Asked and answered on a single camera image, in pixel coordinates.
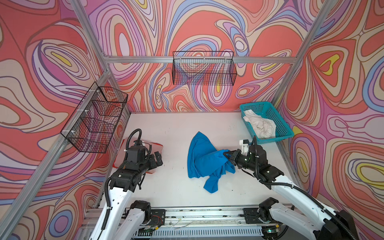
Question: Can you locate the aluminium horizontal frame bar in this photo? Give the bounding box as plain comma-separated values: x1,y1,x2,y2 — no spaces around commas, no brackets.
104,56,298,64

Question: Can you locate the black wire basket left wall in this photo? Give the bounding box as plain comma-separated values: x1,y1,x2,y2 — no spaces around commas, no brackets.
61,83,128,154

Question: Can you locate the white crumpled t shirt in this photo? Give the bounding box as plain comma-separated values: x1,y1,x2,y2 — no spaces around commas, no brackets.
243,110,276,140

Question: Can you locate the black wire basket wall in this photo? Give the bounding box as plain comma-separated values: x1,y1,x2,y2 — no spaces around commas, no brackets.
61,83,128,154
172,51,238,86

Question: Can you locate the aluminium right frame post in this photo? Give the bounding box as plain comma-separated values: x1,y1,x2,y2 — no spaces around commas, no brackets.
271,0,338,109

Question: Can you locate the teal plastic basket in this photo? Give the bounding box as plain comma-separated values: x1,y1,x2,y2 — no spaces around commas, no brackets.
240,102,294,145

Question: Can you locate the black wire basket back wall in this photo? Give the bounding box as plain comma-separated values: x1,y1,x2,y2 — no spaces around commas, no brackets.
172,51,238,86

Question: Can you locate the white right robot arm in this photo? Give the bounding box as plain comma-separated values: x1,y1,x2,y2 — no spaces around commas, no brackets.
223,138,359,240

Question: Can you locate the pink folded t shirt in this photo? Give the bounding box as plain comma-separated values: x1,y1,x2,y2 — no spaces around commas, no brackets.
143,141,163,162

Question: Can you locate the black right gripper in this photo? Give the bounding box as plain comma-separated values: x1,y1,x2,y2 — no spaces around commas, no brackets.
223,149,259,173

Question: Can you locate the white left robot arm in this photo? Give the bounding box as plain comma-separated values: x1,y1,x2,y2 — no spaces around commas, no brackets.
89,129,163,240

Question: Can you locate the aluminium corner frame post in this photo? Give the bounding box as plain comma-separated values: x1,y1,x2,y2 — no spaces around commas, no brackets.
69,0,133,116

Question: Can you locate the blue t shirt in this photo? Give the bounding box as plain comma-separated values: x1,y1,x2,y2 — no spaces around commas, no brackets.
187,132,236,194

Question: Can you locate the aluminium left diagonal frame bar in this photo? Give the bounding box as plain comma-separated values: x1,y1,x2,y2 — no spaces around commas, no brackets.
1,70,112,240

